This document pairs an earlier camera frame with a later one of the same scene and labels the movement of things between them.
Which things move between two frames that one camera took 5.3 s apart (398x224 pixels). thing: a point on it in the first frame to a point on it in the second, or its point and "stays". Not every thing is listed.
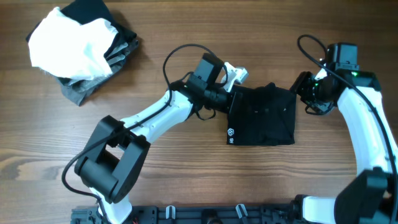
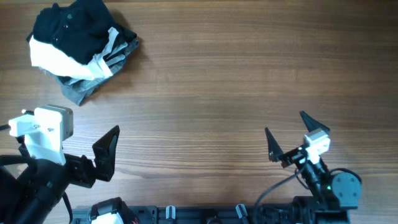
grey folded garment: x=79 y=91 stays
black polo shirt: x=262 y=116 to x=84 y=30
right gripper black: x=300 y=87 to x=275 y=151
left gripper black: x=227 y=108 to x=106 y=149
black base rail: x=196 y=214 stays
